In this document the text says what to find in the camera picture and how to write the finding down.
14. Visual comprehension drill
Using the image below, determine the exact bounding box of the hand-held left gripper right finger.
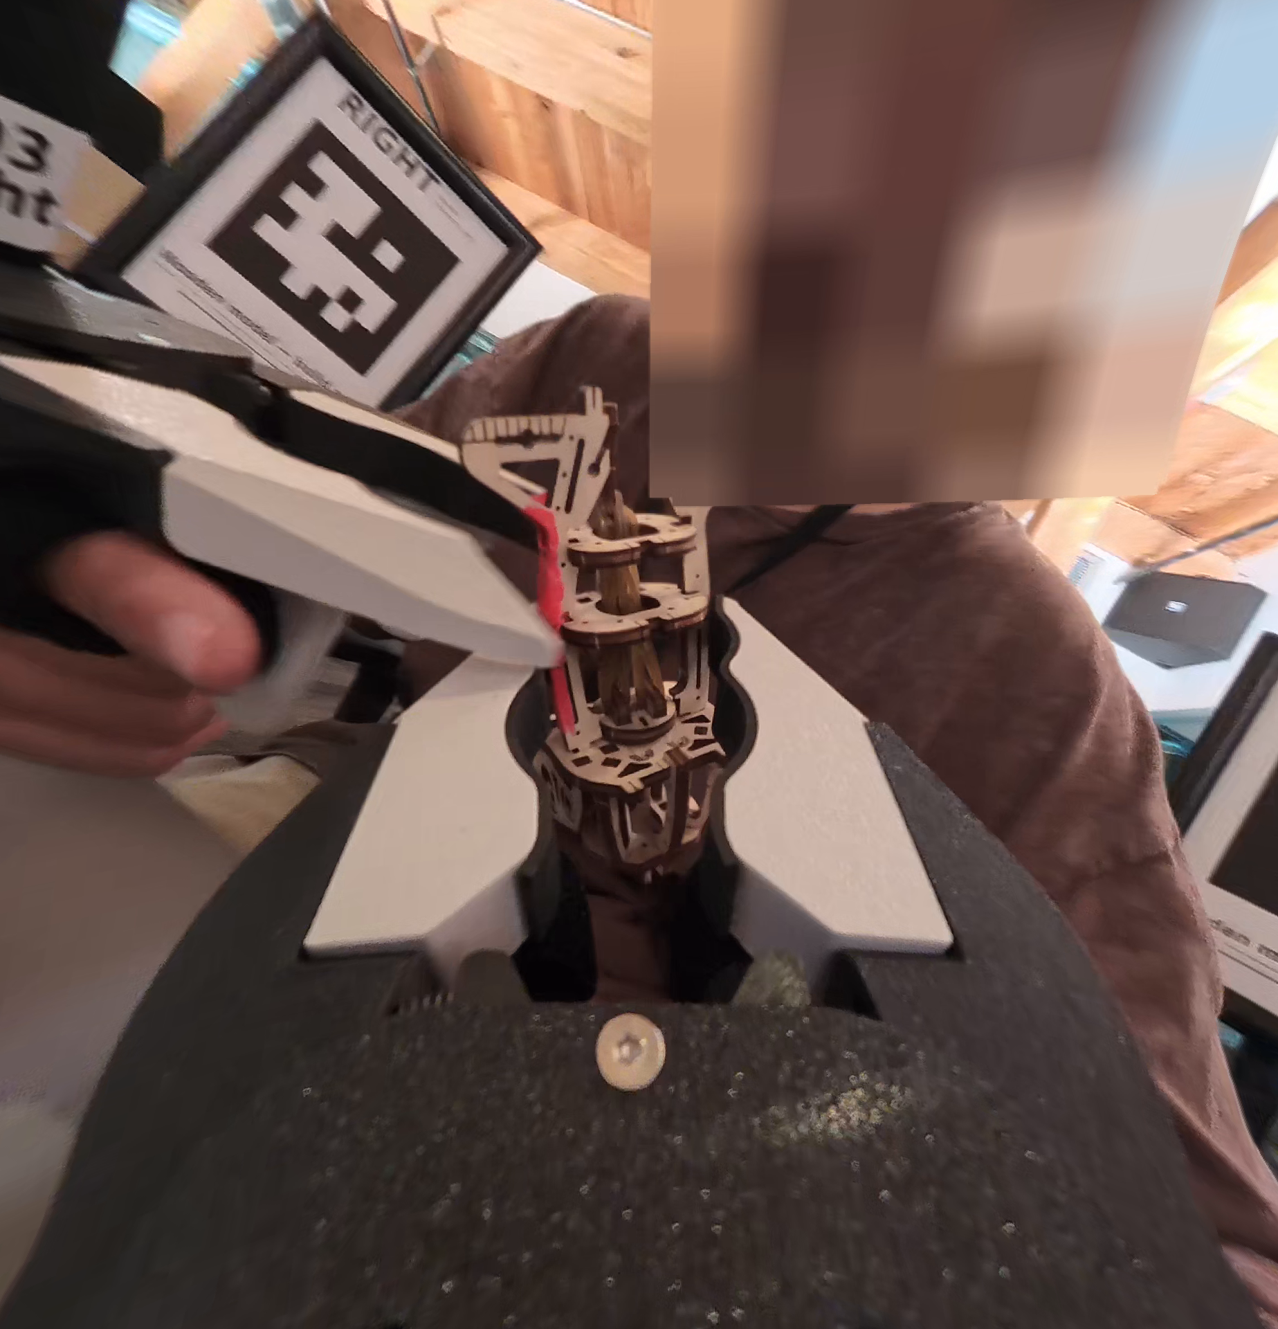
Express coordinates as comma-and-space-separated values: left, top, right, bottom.
704, 596, 957, 998

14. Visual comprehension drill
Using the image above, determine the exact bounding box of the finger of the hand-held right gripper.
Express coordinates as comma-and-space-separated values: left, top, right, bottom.
0, 351, 541, 545
161, 453, 569, 729

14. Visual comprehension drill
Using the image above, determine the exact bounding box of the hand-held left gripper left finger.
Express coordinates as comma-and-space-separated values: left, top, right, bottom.
302, 655, 558, 986

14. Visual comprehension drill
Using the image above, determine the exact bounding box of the red rubber band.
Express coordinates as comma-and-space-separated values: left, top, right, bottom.
521, 502, 579, 728

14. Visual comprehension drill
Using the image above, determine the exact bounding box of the wooden mechanical hand model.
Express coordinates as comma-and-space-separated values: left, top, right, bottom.
462, 385, 727, 884

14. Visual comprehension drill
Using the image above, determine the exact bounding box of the person's right hand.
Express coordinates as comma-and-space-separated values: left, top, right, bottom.
0, 532, 266, 777

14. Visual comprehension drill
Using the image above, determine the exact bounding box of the black box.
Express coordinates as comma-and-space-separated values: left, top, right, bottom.
1102, 572, 1268, 670

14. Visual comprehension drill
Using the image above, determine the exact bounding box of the black framed printed tag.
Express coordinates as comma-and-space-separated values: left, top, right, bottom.
1168, 631, 1278, 1039

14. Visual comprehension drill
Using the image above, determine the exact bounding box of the black lanyard cord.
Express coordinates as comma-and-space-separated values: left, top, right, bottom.
736, 504, 852, 587

